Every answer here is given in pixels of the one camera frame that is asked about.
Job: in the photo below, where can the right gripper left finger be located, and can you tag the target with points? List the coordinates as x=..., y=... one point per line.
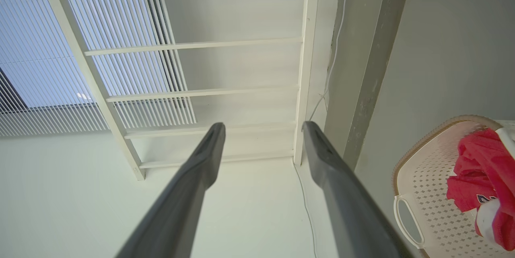
x=181, y=197

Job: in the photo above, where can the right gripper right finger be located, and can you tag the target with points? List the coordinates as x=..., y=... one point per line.
x=350, y=201

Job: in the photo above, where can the white perforated laundry basket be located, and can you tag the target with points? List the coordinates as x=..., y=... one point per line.
x=434, y=193

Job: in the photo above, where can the red and white jersey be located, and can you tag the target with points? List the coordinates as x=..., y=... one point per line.
x=483, y=161

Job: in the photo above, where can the white ladder-style rack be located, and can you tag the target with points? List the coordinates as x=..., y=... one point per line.
x=307, y=48

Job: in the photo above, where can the white window blinds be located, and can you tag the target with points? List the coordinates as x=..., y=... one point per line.
x=32, y=28

